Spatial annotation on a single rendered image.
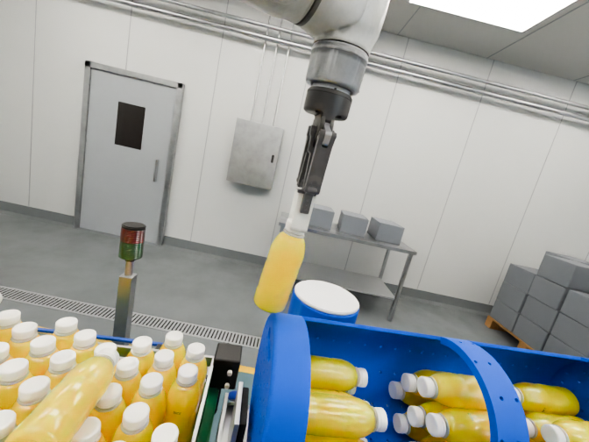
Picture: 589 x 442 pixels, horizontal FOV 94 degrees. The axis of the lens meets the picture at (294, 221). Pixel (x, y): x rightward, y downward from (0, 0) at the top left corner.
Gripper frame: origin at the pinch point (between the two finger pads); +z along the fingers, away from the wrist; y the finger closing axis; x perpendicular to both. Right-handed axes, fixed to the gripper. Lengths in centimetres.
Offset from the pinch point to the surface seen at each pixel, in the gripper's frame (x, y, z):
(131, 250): 39, 30, 28
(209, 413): 9, 5, 56
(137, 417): 20.2, -11.7, 36.8
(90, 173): 227, 358, 90
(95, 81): 230, 367, -28
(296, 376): -3.6, -13.0, 24.3
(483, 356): -44.1, -5.8, 21.4
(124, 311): 40, 29, 49
